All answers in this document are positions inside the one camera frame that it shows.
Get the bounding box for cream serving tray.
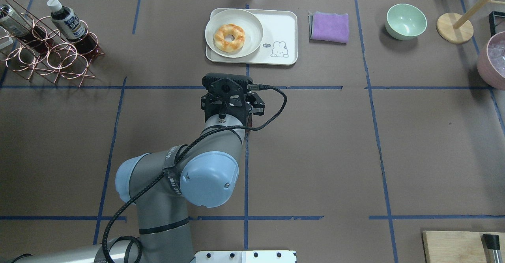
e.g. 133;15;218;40
204;8;298;66

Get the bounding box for copper wire bottle rack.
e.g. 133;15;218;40
1;0;105;87

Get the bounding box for white plate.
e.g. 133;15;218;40
204;9;264;58

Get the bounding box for glazed donut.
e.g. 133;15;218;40
213;24;246;53

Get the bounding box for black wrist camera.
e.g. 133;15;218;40
202;73;254;97

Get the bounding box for black braided cable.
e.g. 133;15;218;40
102;84;288;263

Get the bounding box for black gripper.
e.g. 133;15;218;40
201;91;265;126

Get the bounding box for tea bottle left in rack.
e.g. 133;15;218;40
0;4;48;54

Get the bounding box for green bowl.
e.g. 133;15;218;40
385;4;427;40

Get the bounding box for tea bottle right in rack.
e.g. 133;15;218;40
47;0;97;58

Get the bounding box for wooden cutting board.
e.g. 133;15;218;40
422;231;505;263

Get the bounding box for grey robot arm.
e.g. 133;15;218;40
11;90;265;263

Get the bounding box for purple cloth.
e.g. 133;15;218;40
309;11;349;44

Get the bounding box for pink bowl of ice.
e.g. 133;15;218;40
477;32;505;90

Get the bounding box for tea bottle in rack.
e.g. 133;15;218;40
0;4;48;54
47;0;97;58

